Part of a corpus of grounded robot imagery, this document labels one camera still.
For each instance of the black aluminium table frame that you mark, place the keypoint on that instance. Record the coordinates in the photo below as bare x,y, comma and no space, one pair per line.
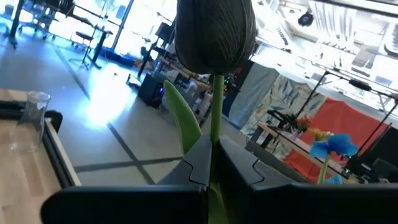
57,155

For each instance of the black stool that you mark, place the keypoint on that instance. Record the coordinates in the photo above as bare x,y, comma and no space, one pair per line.
84,35

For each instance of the blue storage bin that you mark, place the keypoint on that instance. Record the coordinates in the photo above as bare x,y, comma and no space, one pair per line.
124,59

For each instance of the wooden background table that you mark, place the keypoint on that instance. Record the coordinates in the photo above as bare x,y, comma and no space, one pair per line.
280,137

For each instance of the yellow background flower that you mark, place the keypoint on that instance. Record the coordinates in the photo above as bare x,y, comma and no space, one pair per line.
320,134

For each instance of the clear glass vase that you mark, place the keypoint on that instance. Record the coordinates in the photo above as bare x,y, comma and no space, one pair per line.
31,124

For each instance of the black boom stand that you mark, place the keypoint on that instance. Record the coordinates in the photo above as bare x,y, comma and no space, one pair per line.
359,84

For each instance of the black tulip green stem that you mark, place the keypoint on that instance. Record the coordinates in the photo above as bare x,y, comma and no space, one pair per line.
214,37

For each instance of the red cloth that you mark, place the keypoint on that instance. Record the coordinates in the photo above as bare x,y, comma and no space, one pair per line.
339,118

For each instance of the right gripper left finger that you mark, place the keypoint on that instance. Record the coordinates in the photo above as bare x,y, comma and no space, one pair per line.
155,205

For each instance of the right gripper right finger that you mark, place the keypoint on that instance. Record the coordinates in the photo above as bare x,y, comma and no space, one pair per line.
280,205

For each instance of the large blue flower bunch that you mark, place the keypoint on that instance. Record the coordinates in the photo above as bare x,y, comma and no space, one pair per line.
339,144

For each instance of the orange background flower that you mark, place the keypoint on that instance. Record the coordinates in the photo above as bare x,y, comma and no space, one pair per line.
304,123

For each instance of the round black ceiling camera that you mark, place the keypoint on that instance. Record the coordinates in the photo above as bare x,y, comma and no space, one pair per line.
306,19

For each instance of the black background desk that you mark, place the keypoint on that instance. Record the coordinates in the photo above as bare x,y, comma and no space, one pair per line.
100,46

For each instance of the leaf-patterned cloth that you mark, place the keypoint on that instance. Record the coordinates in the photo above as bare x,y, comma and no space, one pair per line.
286,93

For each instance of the grey cloth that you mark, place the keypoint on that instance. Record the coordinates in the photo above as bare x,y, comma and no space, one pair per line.
252,93

